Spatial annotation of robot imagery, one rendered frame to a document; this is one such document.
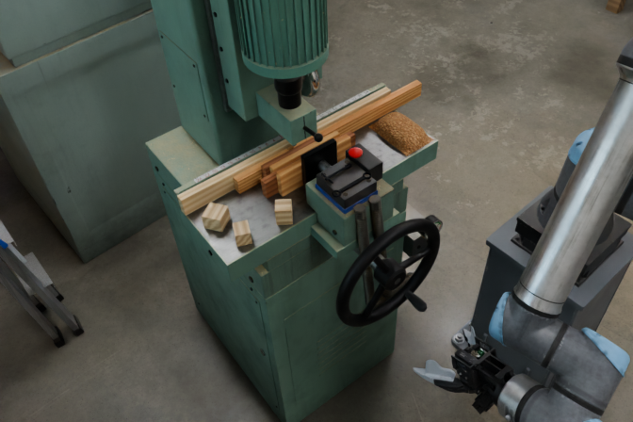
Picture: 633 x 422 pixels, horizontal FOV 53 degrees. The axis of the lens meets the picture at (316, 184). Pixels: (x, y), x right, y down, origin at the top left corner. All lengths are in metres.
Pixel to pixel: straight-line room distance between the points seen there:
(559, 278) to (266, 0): 0.70
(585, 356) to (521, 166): 1.73
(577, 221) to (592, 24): 2.81
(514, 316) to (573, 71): 2.39
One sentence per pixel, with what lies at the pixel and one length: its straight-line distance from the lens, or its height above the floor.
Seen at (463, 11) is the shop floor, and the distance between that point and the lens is 3.85.
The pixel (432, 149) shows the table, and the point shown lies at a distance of 1.57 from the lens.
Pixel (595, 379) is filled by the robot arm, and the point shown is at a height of 0.91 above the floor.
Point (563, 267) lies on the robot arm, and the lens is 1.18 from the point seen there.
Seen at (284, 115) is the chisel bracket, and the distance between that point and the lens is 1.37.
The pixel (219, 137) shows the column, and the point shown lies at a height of 0.91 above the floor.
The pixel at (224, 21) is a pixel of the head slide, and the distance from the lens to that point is 1.35.
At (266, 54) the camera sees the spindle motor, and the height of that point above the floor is 1.25.
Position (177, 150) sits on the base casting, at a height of 0.80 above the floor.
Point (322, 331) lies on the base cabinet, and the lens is 1.77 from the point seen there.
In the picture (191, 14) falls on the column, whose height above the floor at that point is 1.25.
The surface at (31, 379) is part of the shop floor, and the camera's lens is 2.42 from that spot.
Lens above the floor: 1.94
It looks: 46 degrees down
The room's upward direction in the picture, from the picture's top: 3 degrees counter-clockwise
